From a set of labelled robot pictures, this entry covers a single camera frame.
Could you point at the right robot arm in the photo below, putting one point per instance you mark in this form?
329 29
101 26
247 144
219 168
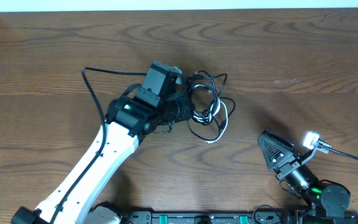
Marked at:
327 200

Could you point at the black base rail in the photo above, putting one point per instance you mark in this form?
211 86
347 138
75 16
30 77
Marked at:
106 213

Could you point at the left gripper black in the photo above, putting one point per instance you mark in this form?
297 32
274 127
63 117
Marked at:
188 107

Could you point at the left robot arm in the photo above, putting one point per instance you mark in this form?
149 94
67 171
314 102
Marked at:
140 120

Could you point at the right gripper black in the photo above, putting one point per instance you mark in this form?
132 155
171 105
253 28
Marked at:
275 158

